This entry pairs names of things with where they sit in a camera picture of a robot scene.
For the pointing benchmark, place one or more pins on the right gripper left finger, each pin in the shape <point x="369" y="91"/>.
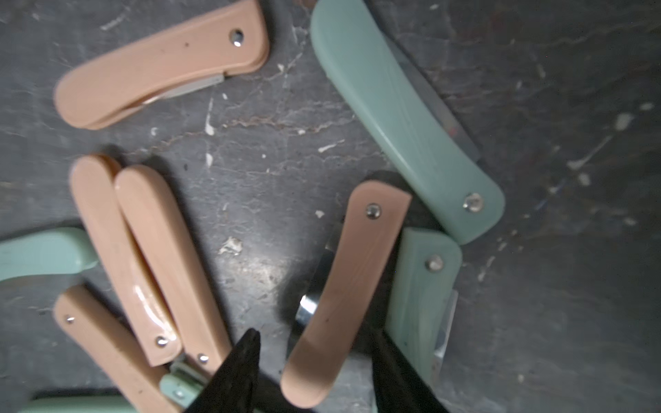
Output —
<point x="233" y="386"/>

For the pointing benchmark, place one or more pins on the pink fruit knife pair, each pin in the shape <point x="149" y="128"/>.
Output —
<point x="92" y="185"/>
<point x="154" y="217"/>

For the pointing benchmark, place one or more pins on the teal fruit knife upper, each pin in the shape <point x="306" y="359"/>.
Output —
<point x="407" y="119"/>

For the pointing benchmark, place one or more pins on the pink fruit knife left pair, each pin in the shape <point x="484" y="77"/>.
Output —
<point x="92" y="185"/>

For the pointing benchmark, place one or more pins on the teal fruit knife middle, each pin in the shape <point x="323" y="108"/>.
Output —
<point x="183" y="384"/>

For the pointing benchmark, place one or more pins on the teal fruit knife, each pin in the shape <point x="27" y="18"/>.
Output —
<point x="427" y="266"/>
<point x="407" y="119"/>
<point x="183" y="384"/>
<point x="57" y="251"/>
<point x="80" y="404"/>

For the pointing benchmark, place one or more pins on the teal fruit knife centre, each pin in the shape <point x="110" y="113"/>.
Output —
<point x="427" y="266"/>

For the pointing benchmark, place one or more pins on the teal fruit knife left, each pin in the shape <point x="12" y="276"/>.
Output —
<point x="57" y="251"/>

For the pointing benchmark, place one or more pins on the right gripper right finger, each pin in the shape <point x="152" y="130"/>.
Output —
<point x="397" y="385"/>

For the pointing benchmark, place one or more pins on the teal fruit knife bottom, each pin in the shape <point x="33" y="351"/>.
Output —
<point x="80" y="404"/>

